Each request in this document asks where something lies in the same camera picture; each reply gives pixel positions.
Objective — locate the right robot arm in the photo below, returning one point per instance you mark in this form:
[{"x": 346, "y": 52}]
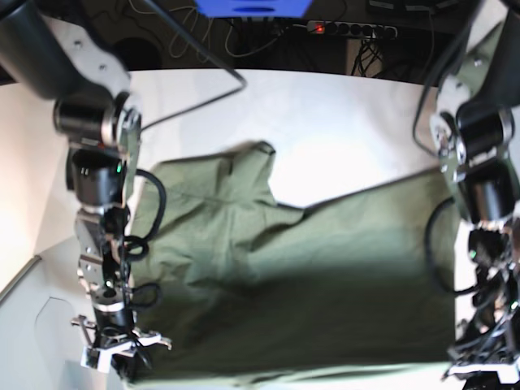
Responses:
[{"x": 100, "y": 116}]

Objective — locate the green t-shirt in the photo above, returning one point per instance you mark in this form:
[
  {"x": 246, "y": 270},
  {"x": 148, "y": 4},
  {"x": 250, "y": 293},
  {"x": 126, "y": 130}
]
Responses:
[{"x": 254, "y": 289}]

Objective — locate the black power strip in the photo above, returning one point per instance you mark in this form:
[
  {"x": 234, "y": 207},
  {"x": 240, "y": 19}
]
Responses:
[{"x": 352, "y": 30}]

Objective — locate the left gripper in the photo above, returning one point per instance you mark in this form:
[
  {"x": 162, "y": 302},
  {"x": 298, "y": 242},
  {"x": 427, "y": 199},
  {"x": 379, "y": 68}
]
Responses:
[{"x": 485, "y": 355}]

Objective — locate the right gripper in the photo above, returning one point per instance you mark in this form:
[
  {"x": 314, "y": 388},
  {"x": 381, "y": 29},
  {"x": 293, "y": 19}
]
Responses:
[{"x": 119, "y": 343}]

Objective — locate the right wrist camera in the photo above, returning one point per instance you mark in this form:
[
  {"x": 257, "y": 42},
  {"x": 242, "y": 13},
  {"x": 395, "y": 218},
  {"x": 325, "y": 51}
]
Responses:
[{"x": 97, "y": 359}]

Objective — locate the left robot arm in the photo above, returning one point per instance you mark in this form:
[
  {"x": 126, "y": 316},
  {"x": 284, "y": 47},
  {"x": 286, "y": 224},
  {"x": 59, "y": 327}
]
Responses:
[{"x": 472, "y": 128}]

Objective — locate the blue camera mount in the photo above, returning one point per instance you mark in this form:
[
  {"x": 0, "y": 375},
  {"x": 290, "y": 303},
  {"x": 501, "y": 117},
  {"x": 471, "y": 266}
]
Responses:
[{"x": 253, "y": 8}]

